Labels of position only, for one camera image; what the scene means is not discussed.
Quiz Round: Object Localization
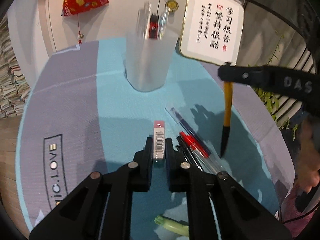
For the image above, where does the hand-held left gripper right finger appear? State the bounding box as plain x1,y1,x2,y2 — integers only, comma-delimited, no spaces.
165,137,292,240

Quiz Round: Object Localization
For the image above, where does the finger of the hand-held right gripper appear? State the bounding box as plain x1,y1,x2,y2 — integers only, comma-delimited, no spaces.
218,62,269,90

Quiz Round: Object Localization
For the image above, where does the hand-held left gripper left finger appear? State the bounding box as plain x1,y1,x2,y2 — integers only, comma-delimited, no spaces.
29,137,153,240

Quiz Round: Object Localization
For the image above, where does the pink and teal eraser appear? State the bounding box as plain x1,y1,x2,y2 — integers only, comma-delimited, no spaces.
153,120,166,167

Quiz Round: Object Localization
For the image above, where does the yellow pen with black tip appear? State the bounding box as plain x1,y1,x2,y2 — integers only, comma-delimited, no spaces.
220,81,233,157

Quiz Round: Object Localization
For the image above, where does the blue pen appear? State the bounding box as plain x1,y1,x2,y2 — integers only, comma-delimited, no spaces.
165,107,203,140

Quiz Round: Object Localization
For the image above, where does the green highlighter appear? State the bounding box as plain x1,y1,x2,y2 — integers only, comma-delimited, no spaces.
154,214,190,237

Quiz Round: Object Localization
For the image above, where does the translucent plastic cup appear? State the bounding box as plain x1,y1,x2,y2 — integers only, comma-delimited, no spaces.
124,29,179,92

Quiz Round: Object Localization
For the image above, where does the clear pen with white grip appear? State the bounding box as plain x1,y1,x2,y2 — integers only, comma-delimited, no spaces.
158,5,171,40

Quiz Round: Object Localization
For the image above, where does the red and black pen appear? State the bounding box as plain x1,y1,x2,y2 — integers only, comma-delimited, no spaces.
149,13,160,40

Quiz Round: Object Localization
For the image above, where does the person's right hand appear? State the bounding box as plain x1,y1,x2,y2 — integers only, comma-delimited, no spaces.
297,114,320,193

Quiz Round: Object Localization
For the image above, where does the green leafy plant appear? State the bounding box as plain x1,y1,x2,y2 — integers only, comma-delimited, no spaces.
250,36,300,140

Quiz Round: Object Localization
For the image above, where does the white framed calligraphy board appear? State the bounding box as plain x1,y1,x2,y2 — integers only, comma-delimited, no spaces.
179,0,245,64

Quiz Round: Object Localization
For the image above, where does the glass cabinet door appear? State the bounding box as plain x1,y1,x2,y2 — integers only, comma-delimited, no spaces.
240,0,320,75

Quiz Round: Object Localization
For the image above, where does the pile of stacked books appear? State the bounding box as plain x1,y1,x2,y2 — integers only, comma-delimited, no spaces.
0,17,32,119

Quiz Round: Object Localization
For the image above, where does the red pyramid hanging ornament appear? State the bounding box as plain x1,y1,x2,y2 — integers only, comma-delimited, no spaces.
61,0,110,45

